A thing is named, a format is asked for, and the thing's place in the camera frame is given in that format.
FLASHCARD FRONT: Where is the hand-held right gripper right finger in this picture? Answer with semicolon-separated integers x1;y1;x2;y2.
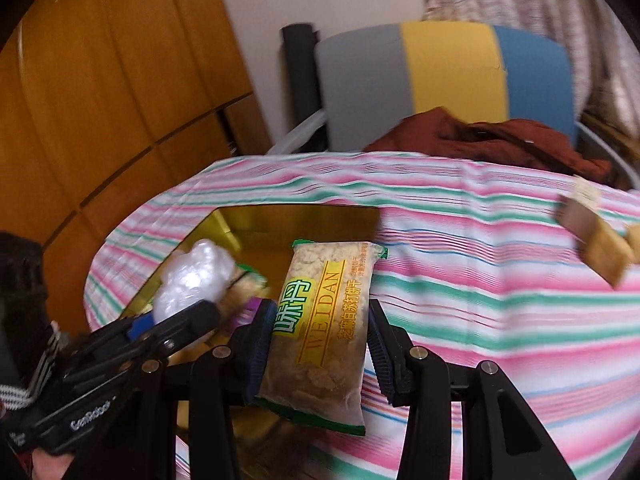
367;299;573;480

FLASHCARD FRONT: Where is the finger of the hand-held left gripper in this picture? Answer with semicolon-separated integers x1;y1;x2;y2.
61;314;154;372
69;300;222;392

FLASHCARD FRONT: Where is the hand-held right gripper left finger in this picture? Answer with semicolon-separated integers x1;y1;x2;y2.
80;299;278;480

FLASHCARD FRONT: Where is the purple snack packet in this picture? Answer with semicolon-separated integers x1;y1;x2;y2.
227;297;263;333

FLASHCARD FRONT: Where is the white plastic bundle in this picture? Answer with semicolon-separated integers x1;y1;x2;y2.
152;239;236;323

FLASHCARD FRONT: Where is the gold box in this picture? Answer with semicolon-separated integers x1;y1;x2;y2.
107;205;382;480

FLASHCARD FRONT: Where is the person's left forearm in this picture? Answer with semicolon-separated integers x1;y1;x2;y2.
0;232;66;411

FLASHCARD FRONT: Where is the person's left hand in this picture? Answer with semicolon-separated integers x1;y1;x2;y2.
31;452;76;480

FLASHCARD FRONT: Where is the striped tablecloth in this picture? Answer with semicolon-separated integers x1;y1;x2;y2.
82;152;640;480

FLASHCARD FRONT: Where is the wooden wardrobe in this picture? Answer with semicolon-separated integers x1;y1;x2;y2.
0;0;273;341

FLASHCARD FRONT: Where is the dark red cloth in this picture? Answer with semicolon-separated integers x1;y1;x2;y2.
362;106;613;183

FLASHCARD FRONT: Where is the cream box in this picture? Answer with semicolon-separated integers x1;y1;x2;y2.
557;177;603;248

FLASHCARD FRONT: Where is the grey yellow blue chair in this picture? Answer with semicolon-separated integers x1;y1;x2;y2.
267;21;640;191

